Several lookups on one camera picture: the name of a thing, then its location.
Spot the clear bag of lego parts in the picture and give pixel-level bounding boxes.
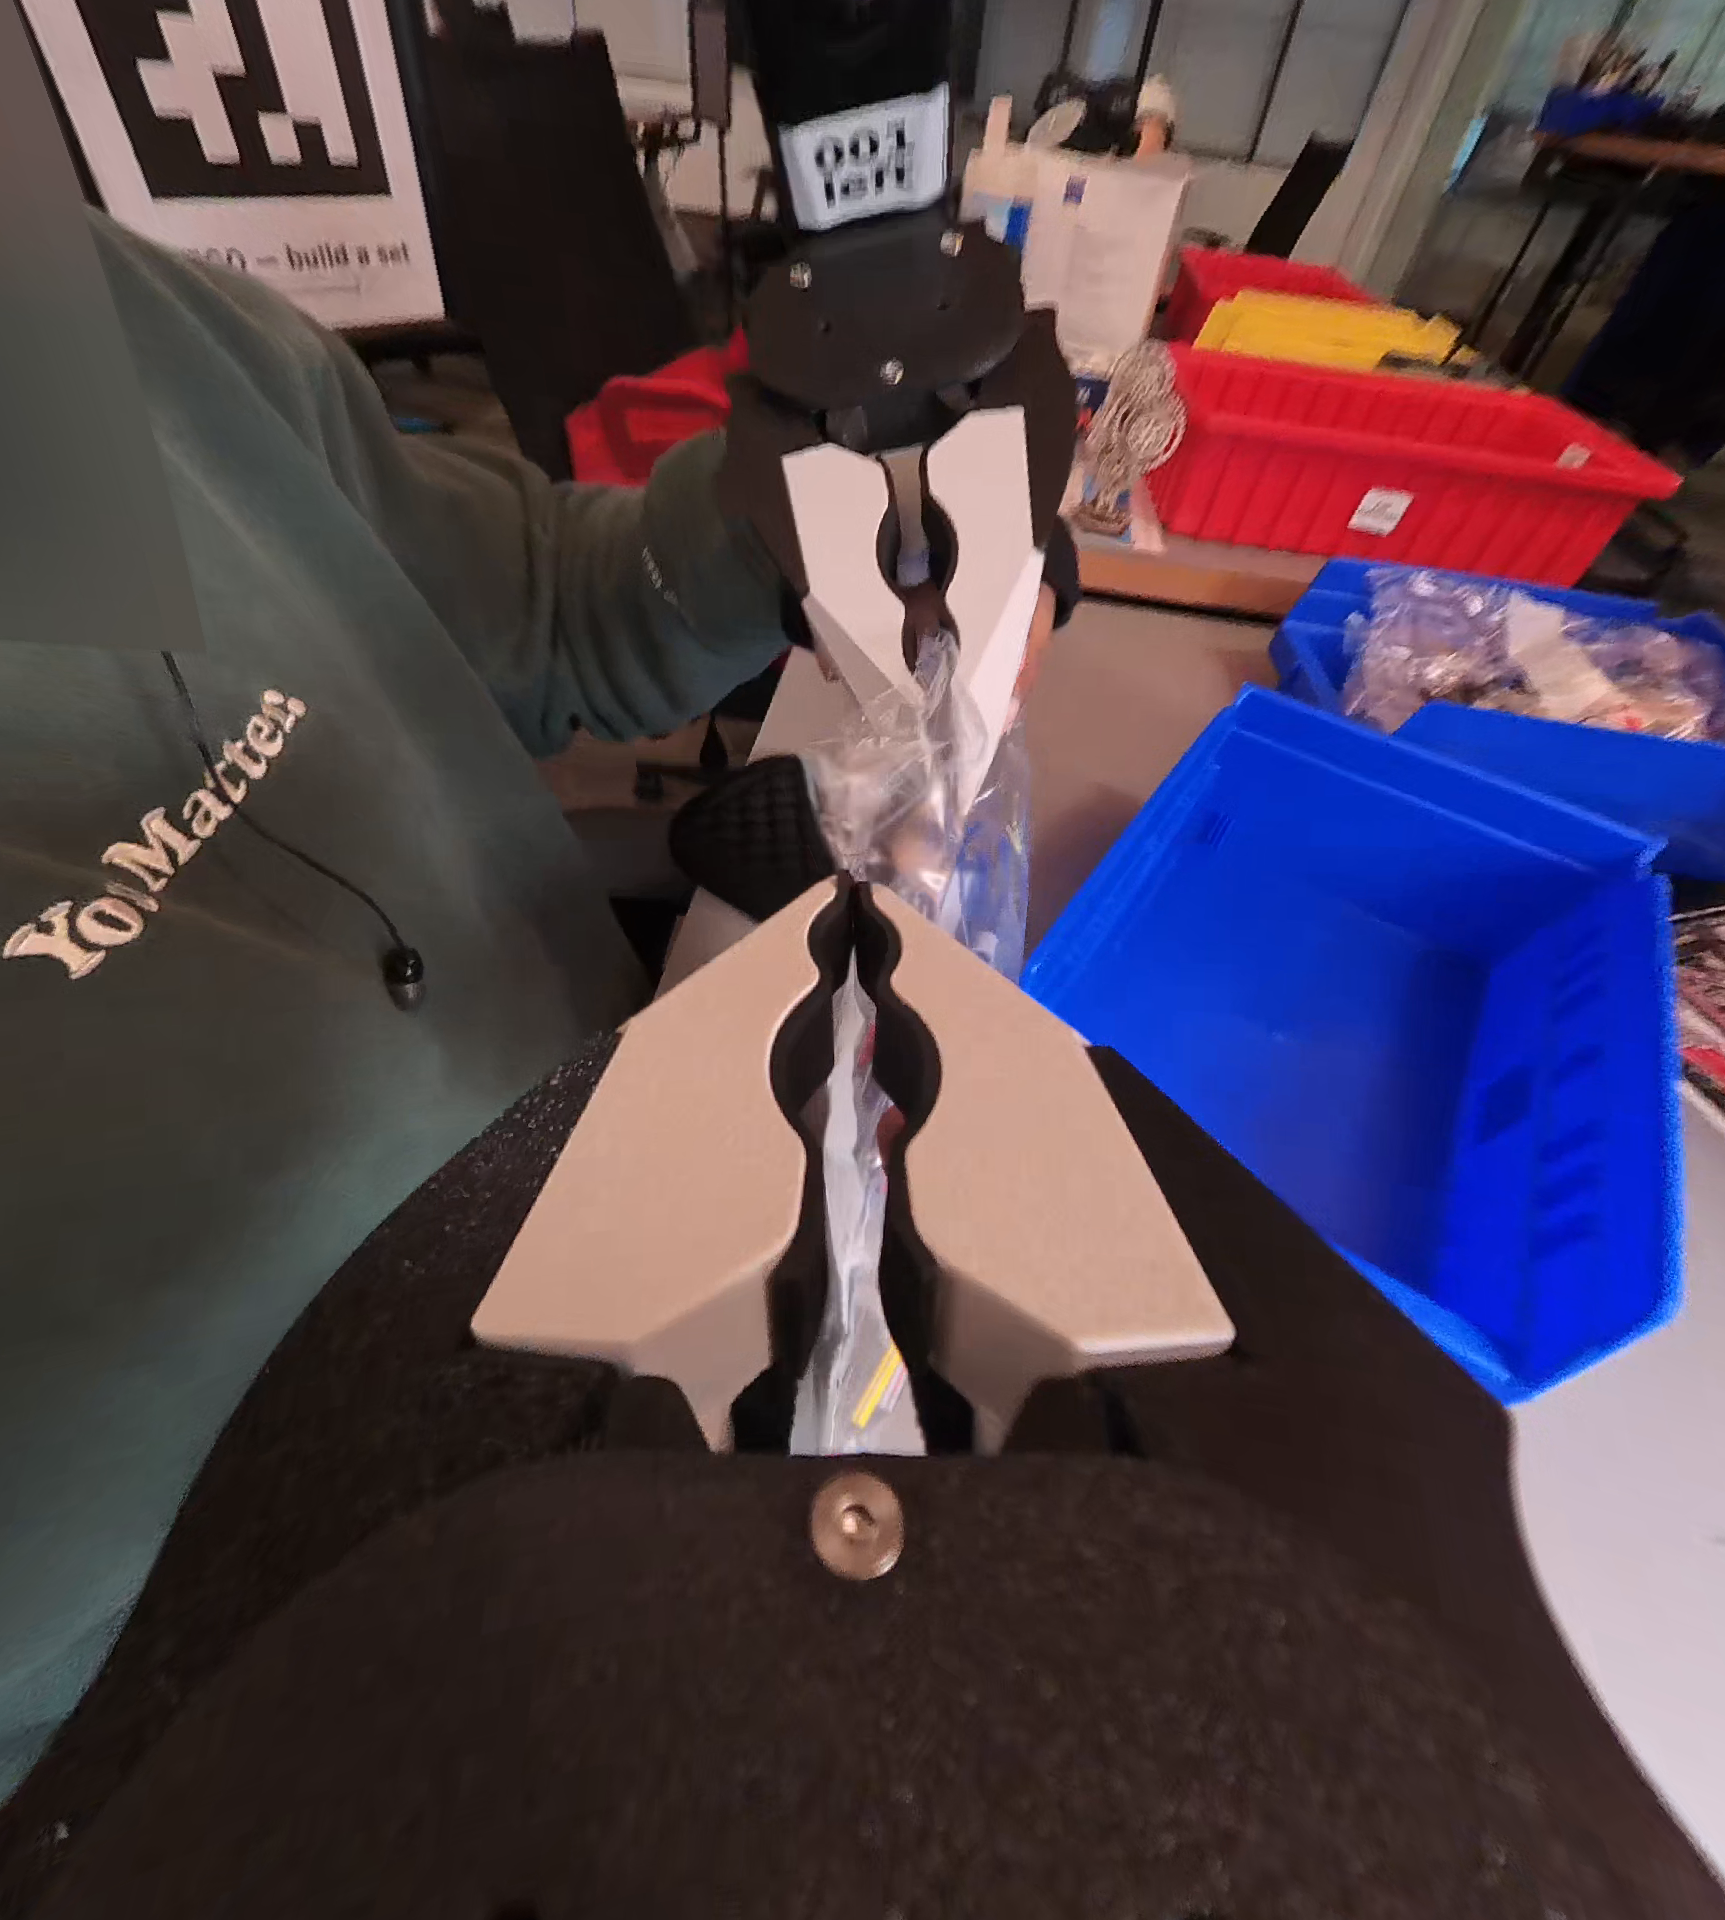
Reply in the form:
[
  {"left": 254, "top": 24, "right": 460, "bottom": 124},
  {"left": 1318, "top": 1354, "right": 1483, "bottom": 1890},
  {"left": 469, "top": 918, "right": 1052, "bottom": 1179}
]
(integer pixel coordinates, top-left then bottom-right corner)
[{"left": 788, "top": 628, "right": 1039, "bottom": 1456}]

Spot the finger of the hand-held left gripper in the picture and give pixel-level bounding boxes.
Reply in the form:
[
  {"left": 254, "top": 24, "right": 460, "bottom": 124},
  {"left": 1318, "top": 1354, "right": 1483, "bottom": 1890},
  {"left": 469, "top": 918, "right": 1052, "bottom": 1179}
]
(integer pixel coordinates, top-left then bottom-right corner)
[
  {"left": 909, "top": 403, "right": 1052, "bottom": 784},
  {"left": 777, "top": 447, "right": 923, "bottom": 718}
]

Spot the white box with blue label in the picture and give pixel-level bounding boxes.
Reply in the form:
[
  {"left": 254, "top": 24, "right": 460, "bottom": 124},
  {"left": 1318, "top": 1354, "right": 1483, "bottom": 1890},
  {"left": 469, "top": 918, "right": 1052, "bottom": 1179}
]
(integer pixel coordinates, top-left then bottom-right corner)
[{"left": 971, "top": 95, "right": 1047, "bottom": 255}]

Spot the empty blue plastic bin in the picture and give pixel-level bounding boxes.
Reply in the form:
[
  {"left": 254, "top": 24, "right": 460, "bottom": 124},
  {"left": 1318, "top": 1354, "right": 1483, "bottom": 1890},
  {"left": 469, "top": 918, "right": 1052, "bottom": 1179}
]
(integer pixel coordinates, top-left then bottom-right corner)
[{"left": 1015, "top": 686, "right": 1693, "bottom": 1410}]

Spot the yellow plastic bin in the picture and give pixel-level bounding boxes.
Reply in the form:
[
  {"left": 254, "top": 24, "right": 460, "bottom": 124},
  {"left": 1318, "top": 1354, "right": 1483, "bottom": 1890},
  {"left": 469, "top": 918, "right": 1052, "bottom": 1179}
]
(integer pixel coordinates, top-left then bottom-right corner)
[{"left": 1191, "top": 298, "right": 1483, "bottom": 378}]

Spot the wooden background table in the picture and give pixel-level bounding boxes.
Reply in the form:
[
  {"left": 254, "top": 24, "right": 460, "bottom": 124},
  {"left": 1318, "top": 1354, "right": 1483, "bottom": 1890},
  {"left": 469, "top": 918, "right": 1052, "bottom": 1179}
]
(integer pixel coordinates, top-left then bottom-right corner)
[{"left": 1530, "top": 94, "right": 1725, "bottom": 394}]

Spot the red bin with yellow bins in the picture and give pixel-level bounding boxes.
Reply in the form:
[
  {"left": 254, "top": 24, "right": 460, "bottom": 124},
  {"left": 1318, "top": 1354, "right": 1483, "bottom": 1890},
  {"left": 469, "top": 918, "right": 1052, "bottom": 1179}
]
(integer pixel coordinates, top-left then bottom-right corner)
[{"left": 1161, "top": 244, "right": 1384, "bottom": 351}]

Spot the blue bin holding bags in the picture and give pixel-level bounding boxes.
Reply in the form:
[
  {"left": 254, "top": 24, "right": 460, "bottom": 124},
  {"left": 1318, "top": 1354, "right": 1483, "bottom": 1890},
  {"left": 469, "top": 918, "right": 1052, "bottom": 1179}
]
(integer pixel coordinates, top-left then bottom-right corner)
[{"left": 1267, "top": 564, "right": 1725, "bottom": 881}]

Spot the small red plastic bin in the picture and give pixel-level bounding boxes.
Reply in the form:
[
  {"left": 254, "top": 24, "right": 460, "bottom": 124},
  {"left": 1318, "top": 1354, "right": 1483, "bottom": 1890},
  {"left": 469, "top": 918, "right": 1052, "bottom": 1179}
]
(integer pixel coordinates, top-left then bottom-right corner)
[{"left": 567, "top": 339, "right": 748, "bottom": 485}]

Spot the large red plastic bin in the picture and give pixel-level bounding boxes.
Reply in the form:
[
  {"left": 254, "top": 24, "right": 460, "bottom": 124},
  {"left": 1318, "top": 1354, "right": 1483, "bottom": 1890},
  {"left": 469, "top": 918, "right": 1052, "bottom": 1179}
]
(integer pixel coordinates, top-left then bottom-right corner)
[{"left": 1141, "top": 342, "right": 1682, "bottom": 587}]

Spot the person's left forearm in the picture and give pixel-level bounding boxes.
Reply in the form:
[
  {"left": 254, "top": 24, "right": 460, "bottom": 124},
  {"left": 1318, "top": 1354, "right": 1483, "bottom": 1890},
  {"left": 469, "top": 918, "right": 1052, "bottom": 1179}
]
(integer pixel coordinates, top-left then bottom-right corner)
[{"left": 399, "top": 429, "right": 810, "bottom": 760}]

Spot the person's green sweatshirt torso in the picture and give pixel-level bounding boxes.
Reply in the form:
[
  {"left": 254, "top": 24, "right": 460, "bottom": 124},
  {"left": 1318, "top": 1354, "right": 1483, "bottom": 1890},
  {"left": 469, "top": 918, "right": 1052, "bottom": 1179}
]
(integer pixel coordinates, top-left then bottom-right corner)
[{"left": 0, "top": 213, "right": 651, "bottom": 1838}]

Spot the black panel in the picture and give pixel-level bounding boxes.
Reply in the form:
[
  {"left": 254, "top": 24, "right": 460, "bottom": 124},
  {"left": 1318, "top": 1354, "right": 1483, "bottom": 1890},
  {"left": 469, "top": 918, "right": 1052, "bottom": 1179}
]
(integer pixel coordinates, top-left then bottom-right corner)
[{"left": 424, "top": 24, "right": 701, "bottom": 472}]

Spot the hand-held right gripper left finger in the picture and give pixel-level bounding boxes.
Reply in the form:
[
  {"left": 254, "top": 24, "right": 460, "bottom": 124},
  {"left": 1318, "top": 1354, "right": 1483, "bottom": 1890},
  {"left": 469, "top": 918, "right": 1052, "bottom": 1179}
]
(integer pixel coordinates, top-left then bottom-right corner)
[{"left": 469, "top": 874, "right": 854, "bottom": 1450}]

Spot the pile of clear lego bags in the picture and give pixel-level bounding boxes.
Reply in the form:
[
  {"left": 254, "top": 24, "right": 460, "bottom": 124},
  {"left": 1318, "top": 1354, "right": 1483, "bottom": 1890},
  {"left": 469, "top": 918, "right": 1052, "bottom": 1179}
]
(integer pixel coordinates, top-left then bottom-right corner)
[{"left": 1338, "top": 566, "right": 1725, "bottom": 745}]

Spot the plain white cardboard box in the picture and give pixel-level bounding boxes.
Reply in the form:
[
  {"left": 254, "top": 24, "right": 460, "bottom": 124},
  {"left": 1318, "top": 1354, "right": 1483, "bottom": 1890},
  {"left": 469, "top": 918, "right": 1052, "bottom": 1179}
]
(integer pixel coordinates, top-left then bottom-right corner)
[{"left": 1015, "top": 143, "right": 1191, "bottom": 378}]

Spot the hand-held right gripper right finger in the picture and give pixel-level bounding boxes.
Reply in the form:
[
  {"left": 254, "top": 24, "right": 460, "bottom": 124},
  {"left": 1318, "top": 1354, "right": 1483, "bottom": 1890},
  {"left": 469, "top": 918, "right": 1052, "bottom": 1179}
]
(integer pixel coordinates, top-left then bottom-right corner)
[{"left": 862, "top": 881, "right": 1238, "bottom": 1450}]

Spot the white cord bundle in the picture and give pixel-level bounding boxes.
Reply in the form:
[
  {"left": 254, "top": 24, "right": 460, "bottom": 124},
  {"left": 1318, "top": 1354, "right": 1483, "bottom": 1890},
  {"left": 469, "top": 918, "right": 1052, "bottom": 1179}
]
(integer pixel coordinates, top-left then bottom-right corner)
[{"left": 1081, "top": 342, "right": 1191, "bottom": 531}]

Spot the black chair armrest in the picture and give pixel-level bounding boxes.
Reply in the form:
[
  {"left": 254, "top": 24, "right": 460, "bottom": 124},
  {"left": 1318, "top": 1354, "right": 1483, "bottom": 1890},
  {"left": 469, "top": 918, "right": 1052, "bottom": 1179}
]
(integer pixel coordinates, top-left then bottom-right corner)
[{"left": 670, "top": 760, "right": 843, "bottom": 926}]

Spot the black white marker sign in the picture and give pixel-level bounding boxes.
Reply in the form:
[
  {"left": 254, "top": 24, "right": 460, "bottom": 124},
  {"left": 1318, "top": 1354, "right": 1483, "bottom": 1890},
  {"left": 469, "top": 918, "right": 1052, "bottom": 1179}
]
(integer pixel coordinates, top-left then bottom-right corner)
[{"left": 13, "top": 0, "right": 446, "bottom": 328}]

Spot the black clip microphone with cable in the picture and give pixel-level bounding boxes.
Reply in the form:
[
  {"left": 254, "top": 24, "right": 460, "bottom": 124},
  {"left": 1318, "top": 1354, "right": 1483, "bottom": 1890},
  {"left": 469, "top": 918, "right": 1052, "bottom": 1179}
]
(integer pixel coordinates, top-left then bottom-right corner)
[{"left": 163, "top": 643, "right": 426, "bottom": 1011}]

